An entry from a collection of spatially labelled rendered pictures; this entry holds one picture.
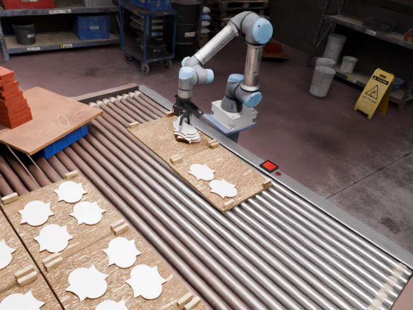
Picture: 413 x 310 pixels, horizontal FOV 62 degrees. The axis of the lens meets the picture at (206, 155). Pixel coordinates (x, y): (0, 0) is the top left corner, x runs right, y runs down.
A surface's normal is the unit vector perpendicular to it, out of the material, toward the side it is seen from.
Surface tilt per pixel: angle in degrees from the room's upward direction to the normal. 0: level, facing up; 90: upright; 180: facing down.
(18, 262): 0
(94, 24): 90
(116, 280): 0
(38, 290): 0
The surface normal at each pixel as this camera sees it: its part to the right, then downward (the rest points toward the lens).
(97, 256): 0.11, -0.81
